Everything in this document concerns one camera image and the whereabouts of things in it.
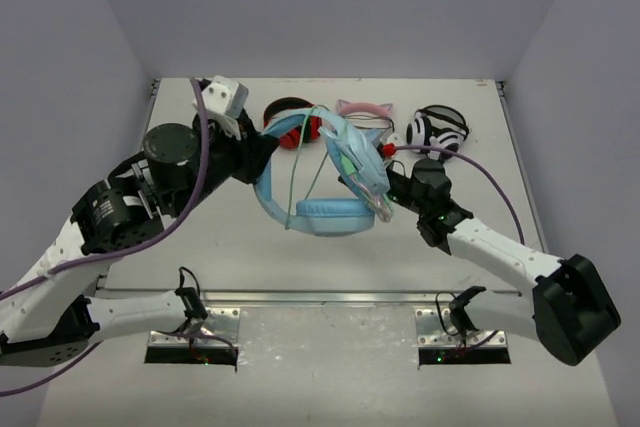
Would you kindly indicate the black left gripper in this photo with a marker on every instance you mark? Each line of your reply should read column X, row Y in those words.
column 248, row 153

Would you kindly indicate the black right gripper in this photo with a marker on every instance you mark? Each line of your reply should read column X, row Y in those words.
column 390, row 167

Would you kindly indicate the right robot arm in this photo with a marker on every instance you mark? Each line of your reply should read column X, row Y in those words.
column 562, row 303

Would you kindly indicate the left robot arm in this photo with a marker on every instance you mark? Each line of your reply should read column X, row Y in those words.
column 51, row 316

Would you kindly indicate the red and black headphones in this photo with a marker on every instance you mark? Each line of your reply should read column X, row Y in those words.
column 300, row 134

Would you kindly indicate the white black panda headphones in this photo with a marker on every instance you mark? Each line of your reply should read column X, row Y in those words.
column 437, row 126

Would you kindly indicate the blue pink cat-ear headphones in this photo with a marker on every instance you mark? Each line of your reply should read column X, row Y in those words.
column 374, row 121

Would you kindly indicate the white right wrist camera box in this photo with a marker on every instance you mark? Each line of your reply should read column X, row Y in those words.
column 388, row 145

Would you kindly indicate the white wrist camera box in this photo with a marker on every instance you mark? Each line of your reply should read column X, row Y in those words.
column 388, row 145
column 224, row 100

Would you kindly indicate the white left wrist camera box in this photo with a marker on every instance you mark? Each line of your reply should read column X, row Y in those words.
column 224, row 100

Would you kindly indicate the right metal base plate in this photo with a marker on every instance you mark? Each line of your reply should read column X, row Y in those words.
column 439, row 343

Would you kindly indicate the metal base plate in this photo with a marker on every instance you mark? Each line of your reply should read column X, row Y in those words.
column 215, row 343
column 439, row 343

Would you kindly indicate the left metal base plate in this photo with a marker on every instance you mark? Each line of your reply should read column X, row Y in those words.
column 215, row 343

